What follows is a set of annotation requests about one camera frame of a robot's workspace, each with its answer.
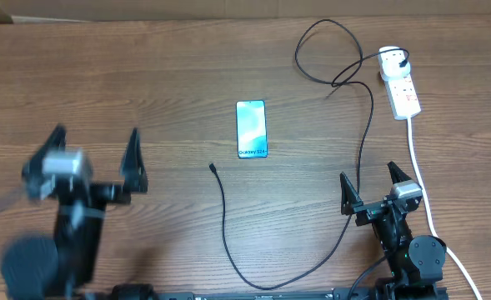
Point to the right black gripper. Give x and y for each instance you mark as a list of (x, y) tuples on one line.
[(368, 212)]

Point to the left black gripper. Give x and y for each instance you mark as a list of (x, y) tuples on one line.
[(135, 179)]

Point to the smartphone with teal screen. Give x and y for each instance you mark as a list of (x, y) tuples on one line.
[(252, 138)]

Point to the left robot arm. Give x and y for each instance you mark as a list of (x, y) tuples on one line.
[(39, 267)]

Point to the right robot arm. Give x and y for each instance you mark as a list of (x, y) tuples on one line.
[(416, 263)]

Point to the white charger adapter plug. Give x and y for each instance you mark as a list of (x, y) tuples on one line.
[(393, 62)]

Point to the white power strip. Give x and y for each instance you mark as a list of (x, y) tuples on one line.
[(403, 98)]

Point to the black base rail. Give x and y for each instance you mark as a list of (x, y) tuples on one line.
[(145, 291)]

